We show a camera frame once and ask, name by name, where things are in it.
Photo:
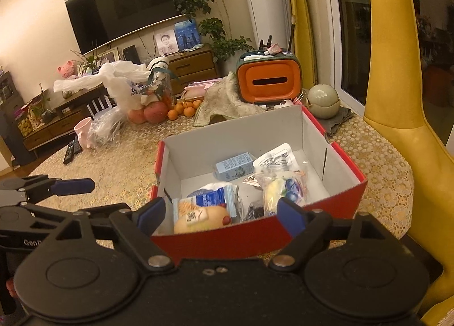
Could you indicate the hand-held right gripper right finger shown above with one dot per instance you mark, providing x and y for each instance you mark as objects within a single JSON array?
[{"x": 291, "y": 216}]

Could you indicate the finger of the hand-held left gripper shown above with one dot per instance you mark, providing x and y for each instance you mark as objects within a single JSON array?
[
  {"x": 74, "y": 185},
  {"x": 103, "y": 210}
]

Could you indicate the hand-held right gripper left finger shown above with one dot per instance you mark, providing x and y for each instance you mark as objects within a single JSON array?
[{"x": 150, "y": 214}]

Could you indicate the clear packet with blue print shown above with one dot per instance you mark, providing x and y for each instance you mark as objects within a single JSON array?
[{"x": 280, "y": 191}]

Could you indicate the dark blue snack packet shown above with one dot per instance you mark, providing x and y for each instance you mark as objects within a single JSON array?
[{"x": 255, "y": 210}]

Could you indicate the beige spotted squishy toy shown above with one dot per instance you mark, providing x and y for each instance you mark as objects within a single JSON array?
[{"x": 205, "y": 221}]

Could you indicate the white printed snack packet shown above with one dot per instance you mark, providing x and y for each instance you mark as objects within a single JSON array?
[{"x": 278, "y": 159}]

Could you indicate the blue white snack packet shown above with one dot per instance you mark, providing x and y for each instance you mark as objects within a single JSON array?
[{"x": 212, "y": 198}]

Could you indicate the light blue small box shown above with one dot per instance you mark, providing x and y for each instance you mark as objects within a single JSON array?
[{"x": 234, "y": 167}]

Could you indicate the red cardboard shoe box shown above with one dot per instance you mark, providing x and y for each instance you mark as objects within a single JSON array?
[{"x": 220, "y": 244}]

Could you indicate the floral lace covered desktop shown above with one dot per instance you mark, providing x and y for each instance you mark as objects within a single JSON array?
[{"x": 117, "y": 169}]

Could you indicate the person's left hand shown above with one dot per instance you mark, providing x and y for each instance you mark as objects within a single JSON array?
[{"x": 10, "y": 286}]

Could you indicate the black remote control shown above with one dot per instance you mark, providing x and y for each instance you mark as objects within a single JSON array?
[
  {"x": 69, "y": 154},
  {"x": 77, "y": 145}
]

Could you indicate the pink mug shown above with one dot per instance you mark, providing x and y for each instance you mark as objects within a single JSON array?
[{"x": 82, "y": 130}]

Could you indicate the clear plastic bag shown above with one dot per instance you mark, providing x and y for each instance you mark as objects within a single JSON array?
[{"x": 106, "y": 127}]

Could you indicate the small potted plant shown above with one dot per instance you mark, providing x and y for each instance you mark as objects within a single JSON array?
[{"x": 46, "y": 114}]

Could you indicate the printed fruit carton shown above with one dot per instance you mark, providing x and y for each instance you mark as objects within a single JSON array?
[{"x": 24, "y": 125}]

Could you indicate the dark shelf unit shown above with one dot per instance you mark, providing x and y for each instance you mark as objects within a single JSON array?
[{"x": 14, "y": 134}]

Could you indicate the white router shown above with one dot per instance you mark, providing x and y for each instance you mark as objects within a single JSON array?
[{"x": 99, "y": 106}]

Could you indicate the red apple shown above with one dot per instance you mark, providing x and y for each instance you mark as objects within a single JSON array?
[
  {"x": 136, "y": 116},
  {"x": 156, "y": 113}
]

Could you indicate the grey cloth mat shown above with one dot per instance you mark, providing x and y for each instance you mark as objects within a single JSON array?
[{"x": 340, "y": 120}]

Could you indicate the pile of tangerines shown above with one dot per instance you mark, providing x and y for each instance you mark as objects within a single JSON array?
[{"x": 189, "y": 111}]

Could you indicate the white pink small case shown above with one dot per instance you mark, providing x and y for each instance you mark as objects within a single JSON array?
[{"x": 283, "y": 103}]

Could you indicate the pink plush pig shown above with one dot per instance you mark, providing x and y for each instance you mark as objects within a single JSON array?
[{"x": 67, "y": 70}]

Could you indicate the white plastic bag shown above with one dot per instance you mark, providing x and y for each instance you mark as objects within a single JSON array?
[{"x": 120, "y": 77}]

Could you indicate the grassy potted plant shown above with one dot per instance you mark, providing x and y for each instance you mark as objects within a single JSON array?
[{"x": 92, "y": 63}]

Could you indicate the clear plastic snack bin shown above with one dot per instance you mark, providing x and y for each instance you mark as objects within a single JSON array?
[{"x": 159, "y": 88}]

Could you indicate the flat pink boxes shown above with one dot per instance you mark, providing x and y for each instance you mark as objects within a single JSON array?
[{"x": 195, "y": 91}]

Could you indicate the beige cloth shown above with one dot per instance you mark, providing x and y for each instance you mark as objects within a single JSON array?
[{"x": 223, "y": 102}]

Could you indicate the orange green tissue box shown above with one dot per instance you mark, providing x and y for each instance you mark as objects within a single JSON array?
[{"x": 248, "y": 81}]

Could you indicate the wooden television cabinet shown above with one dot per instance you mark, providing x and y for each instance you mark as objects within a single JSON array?
[{"x": 191, "y": 67}]

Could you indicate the portrait photo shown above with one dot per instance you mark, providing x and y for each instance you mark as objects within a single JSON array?
[{"x": 166, "y": 42}]

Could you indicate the calligraphy brush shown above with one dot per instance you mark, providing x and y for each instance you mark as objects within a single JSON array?
[{"x": 291, "y": 38}]

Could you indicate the black television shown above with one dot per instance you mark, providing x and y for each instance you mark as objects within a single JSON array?
[{"x": 124, "y": 10}]

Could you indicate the blue poster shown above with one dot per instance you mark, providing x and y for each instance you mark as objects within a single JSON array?
[{"x": 186, "y": 35}]

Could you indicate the yellow chair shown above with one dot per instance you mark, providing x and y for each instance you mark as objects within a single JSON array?
[{"x": 397, "y": 63}]

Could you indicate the yellow curtain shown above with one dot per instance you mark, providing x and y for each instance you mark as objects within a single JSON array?
[{"x": 301, "y": 27}]

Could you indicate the glass balcony door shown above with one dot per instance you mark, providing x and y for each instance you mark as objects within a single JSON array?
[{"x": 351, "y": 27}]

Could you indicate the white standing air conditioner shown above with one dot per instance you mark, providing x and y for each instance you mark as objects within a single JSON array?
[{"x": 269, "y": 3}]

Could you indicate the white photo frame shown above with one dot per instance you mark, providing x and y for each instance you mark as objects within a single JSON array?
[{"x": 111, "y": 56}]

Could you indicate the black picture frame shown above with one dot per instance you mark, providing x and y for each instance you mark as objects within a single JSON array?
[{"x": 131, "y": 54}]

